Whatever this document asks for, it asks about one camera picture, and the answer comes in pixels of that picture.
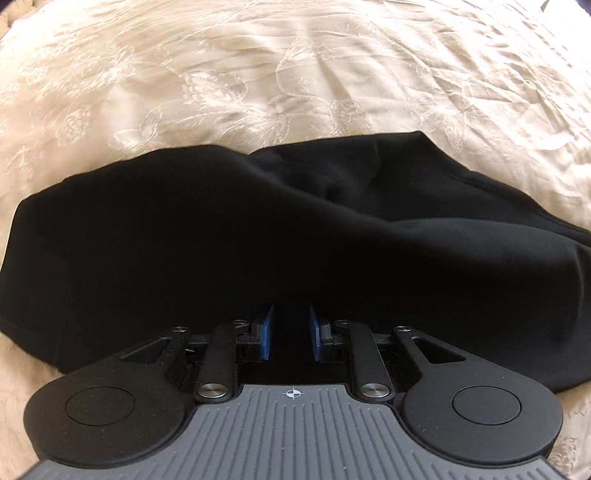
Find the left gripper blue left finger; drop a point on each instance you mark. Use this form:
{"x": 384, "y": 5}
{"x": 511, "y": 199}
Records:
{"x": 261, "y": 333}

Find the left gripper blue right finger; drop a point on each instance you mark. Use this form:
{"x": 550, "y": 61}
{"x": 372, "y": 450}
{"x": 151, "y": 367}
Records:
{"x": 321, "y": 334}

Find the black pants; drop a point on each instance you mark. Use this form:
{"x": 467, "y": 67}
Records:
{"x": 381, "y": 229}

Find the cream embroidered bedspread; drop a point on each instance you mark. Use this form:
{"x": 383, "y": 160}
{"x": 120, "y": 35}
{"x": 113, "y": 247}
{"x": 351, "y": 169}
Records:
{"x": 501, "y": 86}

